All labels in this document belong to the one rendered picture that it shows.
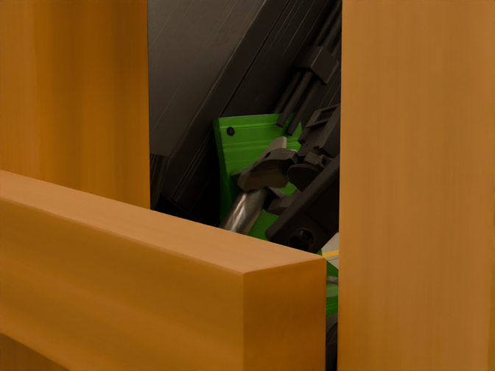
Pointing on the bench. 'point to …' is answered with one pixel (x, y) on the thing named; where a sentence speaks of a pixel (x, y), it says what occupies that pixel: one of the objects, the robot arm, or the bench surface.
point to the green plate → (241, 156)
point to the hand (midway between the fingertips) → (255, 197)
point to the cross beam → (151, 288)
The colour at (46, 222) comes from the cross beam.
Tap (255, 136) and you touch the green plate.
